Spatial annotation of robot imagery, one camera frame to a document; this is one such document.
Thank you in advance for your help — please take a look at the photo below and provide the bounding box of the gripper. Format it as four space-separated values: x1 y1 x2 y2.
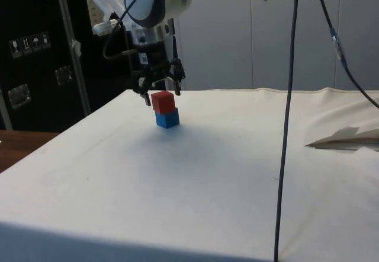
133 41 187 107

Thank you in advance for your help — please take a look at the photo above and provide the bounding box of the red cube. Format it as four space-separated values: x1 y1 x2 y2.
150 91 175 115

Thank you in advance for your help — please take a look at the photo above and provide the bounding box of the blue cube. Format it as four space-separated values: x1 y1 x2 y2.
155 107 181 129

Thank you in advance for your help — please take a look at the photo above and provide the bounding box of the pale grey locker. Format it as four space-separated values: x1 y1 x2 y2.
335 0 379 91

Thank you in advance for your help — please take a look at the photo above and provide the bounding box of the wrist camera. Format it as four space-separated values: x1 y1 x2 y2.
85 0 133 36

